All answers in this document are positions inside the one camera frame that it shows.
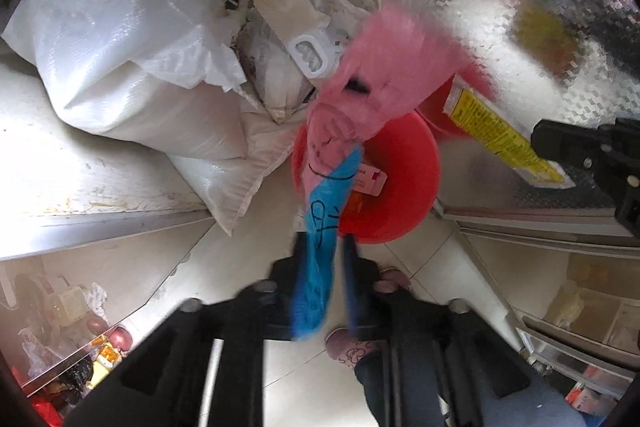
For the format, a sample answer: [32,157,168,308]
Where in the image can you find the yellow foil packet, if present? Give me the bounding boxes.
[445,74,573,190]

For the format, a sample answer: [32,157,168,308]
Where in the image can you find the plastic drawer cabinet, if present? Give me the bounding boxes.
[515,252,640,408]

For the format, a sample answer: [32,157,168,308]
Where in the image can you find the large white woven sack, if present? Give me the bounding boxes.
[0,0,251,160]

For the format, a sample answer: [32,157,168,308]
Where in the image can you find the flat white woven sack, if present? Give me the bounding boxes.
[165,107,311,238]

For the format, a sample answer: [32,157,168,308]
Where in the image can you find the red plastic bin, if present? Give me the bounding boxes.
[291,74,493,244]

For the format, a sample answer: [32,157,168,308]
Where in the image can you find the red plastic bag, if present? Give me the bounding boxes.
[20,387,66,427]

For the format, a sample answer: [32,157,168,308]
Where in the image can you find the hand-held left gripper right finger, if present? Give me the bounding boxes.
[340,234,566,427]

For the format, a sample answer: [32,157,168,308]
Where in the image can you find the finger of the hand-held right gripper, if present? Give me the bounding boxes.
[530,119,608,170]

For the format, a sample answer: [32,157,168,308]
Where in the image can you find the embossed metal cabinet door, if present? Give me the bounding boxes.
[430,0,640,212]

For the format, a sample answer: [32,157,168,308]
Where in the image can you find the person's blue trousers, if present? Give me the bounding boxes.
[352,347,586,427]

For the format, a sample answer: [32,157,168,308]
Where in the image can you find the pink slipper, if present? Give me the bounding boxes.
[324,327,388,370]
[377,269,413,293]

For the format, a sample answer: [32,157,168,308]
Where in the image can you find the blue and pink plastic wrapper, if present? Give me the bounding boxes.
[291,0,501,342]

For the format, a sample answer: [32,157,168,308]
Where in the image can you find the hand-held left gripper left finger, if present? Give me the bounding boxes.
[65,232,311,427]

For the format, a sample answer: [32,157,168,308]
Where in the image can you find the white bag with plastic handle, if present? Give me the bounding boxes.
[235,0,371,122]

